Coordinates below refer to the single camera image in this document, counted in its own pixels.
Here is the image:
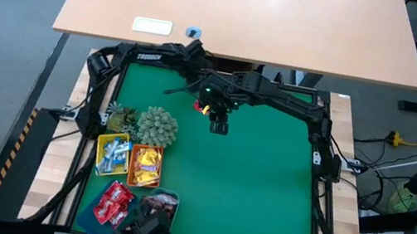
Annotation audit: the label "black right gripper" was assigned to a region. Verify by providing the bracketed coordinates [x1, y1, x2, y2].
[194, 71, 250, 139]

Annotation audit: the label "red Skittles bag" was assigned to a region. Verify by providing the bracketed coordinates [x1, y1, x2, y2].
[191, 100, 206, 115]
[109, 207, 131, 232]
[90, 195, 122, 227]
[104, 180, 138, 209]

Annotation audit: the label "white PayDay candy bar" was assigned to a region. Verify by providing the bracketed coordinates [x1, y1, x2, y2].
[157, 193, 180, 206]

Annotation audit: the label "white desk cover plate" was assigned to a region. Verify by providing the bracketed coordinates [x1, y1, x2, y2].
[131, 15, 175, 38]

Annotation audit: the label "pale green potted succulent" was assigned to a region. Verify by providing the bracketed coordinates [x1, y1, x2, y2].
[132, 104, 182, 151]

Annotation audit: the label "green table mat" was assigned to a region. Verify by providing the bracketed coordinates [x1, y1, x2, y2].
[71, 56, 342, 234]

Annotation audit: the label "dark green spiky plant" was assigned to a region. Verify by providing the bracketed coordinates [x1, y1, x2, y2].
[102, 100, 142, 139]

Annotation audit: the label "teal plastic tray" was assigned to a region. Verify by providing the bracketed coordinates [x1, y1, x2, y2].
[133, 183, 183, 233]

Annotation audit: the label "orange plastic basket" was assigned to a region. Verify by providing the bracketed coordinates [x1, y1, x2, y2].
[124, 142, 167, 193]

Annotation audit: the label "yellow plastic basket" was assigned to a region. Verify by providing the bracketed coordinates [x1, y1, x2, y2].
[91, 128, 135, 182]

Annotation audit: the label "white power adapter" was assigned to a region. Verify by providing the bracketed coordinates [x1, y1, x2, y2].
[341, 157, 363, 174]

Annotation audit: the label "dark blue plastic tray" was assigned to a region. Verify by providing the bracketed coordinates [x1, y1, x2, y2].
[73, 174, 143, 234]

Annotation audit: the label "black hazard striped ramp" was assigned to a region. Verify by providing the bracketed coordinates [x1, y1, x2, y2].
[0, 100, 62, 230]

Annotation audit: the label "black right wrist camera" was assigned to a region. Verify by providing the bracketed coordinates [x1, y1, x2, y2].
[196, 92, 221, 118]

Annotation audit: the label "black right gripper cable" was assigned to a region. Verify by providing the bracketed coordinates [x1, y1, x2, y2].
[162, 77, 205, 101]

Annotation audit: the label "black frame clamp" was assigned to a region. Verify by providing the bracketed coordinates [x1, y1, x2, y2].
[274, 71, 288, 86]

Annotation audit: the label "black power cables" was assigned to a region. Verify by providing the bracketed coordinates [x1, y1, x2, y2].
[338, 130, 417, 221]

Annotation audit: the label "black left arm cable sleeve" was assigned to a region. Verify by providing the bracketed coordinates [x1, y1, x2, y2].
[22, 127, 102, 233]

